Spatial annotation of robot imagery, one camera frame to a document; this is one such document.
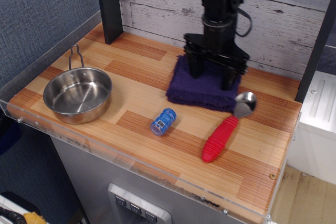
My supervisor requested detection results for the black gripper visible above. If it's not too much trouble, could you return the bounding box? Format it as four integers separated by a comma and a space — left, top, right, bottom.
184, 19, 249, 91

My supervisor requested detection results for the purple cloth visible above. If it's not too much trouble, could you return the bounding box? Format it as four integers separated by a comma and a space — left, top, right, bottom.
166, 56, 241, 112

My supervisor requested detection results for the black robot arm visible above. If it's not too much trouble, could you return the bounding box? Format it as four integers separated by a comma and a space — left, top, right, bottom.
184, 0, 249, 90

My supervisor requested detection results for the black and yellow object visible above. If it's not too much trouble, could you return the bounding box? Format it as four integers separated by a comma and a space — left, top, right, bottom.
1, 207, 47, 224

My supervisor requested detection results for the small blue can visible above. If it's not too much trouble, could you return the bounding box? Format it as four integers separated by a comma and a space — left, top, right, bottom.
150, 108, 177, 136

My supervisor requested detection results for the white metal side cabinet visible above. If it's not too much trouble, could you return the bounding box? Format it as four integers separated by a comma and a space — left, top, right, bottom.
287, 71, 335, 184

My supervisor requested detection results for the clear acrylic table guard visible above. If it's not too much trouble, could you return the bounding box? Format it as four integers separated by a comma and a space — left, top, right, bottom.
6, 25, 301, 223

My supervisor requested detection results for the stainless steel pan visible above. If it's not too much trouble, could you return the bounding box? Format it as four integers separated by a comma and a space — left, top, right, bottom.
43, 45, 112, 124

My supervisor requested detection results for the silver button control panel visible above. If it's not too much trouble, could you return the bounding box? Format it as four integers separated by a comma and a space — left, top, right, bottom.
108, 183, 172, 223

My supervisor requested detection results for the red handled metal spoon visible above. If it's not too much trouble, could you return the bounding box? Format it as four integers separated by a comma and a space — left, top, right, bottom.
202, 92, 257, 163

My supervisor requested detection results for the black vertical post right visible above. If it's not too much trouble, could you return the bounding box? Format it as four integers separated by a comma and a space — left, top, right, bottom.
295, 0, 335, 103

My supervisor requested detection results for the black vertical post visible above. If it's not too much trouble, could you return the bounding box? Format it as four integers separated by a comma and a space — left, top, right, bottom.
295, 0, 335, 103
99, 0, 123, 45

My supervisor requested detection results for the black vertical post left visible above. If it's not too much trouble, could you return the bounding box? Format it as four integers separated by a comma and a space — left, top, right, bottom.
99, 0, 123, 45

